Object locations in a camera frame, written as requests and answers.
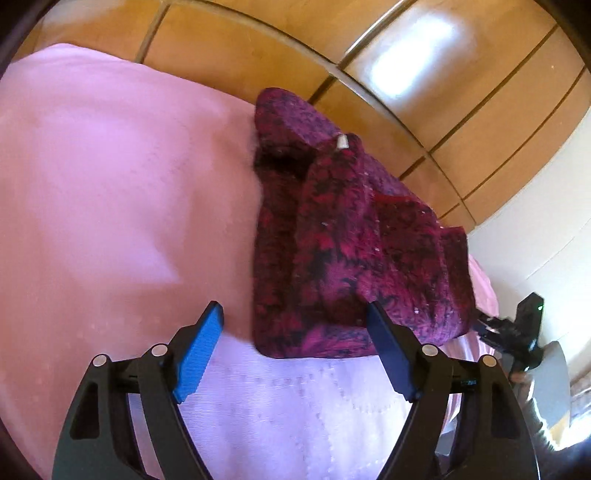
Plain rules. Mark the pink bed cover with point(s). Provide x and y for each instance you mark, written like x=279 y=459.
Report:
x=128 y=203

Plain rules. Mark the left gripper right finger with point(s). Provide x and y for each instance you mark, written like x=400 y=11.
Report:
x=492 y=440

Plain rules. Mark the grey bedside furniture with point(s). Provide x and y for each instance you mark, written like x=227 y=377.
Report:
x=552 y=385

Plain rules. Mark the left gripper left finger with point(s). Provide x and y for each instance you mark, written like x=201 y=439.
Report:
x=124 y=410

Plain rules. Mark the person's right hand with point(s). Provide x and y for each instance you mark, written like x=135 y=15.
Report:
x=520 y=377

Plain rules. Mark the wooden panelled headboard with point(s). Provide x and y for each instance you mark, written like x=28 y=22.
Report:
x=465 y=101

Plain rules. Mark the red floral knit sweater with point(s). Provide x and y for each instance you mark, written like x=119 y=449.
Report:
x=336 y=233

